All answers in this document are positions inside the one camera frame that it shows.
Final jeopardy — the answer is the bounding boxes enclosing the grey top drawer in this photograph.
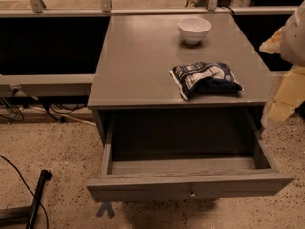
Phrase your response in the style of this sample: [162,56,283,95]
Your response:
[87,107,294,202]

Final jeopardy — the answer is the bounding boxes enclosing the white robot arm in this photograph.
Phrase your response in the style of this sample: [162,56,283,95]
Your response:
[259,1,305,128]

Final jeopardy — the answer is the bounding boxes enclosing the grey wooden cabinet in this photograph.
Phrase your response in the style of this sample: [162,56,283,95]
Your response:
[89,13,271,138]

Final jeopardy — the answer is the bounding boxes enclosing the blue white snack bag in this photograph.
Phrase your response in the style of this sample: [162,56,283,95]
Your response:
[170,62,243,100]

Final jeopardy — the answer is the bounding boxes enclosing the white ceramic bowl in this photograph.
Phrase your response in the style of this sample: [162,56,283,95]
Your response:
[178,17,212,44]

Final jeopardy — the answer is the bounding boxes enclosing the black metal stand leg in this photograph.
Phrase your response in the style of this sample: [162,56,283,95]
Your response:
[0,170,52,229]

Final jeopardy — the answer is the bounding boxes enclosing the tangled black cables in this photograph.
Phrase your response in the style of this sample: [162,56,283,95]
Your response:
[0,88,89,124]

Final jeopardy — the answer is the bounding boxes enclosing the grey metal railing frame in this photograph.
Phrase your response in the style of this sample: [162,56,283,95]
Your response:
[0,0,304,96]

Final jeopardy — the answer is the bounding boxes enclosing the black floor cable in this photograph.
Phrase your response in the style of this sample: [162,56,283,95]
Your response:
[0,154,50,229]

